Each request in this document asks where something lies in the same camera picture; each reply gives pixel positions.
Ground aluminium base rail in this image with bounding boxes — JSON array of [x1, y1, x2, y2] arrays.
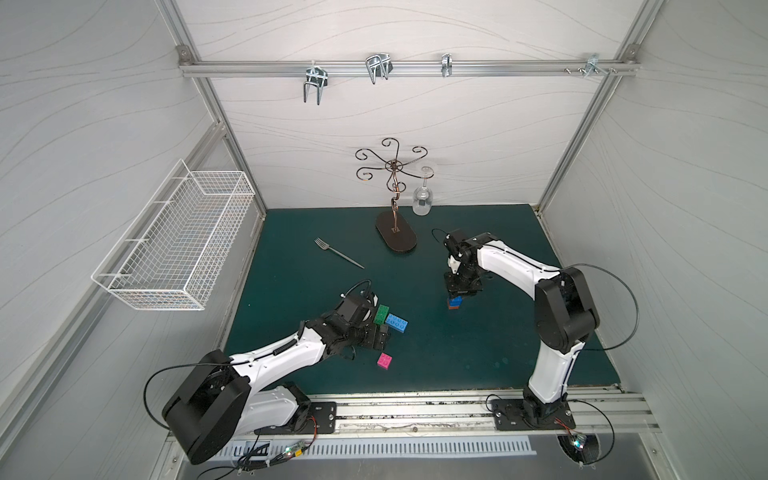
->
[[310, 387, 661, 438]]

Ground metal angled hook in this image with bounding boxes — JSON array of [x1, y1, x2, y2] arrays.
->
[[365, 53, 393, 85]]

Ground dark oval stand base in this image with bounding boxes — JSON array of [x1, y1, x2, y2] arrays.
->
[[375, 210, 418, 253]]

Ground aluminium top rail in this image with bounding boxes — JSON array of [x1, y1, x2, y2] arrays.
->
[[179, 57, 641, 79]]

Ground metal bracket hook right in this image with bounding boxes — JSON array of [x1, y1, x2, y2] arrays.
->
[[564, 54, 614, 78]]

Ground small metal hook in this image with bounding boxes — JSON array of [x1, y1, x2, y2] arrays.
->
[[441, 53, 453, 78]]

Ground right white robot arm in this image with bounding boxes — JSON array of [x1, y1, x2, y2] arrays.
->
[[443, 230, 599, 425]]

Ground copper stand pole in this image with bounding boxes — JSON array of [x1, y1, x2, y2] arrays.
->
[[354, 137, 429, 212]]

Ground wine glass hanging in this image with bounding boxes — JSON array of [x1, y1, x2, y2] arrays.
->
[[412, 166, 434, 216]]

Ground silver metal fork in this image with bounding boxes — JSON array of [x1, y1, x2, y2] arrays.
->
[[314, 238, 365, 269]]

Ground green long lego brick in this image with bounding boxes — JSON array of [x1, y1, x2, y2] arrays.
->
[[374, 304, 390, 325]]

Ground pink lego brick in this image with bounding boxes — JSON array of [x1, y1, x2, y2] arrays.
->
[[377, 353, 392, 369]]

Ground white wire basket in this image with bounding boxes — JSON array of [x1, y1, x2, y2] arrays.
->
[[91, 160, 255, 311]]

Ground light blue long lego brick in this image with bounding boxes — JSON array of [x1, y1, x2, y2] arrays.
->
[[385, 314, 408, 333]]

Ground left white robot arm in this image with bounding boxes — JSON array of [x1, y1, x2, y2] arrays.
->
[[161, 288, 388, 465]]

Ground metal double hook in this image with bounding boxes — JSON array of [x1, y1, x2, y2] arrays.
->
[[303, 66, 329, 105]]

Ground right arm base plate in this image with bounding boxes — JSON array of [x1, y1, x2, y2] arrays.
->
[[486, 397, 576, 432]]

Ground white slotted cable duct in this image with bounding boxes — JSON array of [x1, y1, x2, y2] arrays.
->
[[230, 436, 537, 460]]

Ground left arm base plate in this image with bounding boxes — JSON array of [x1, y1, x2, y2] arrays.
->
[[254, 402, 338, 436]]

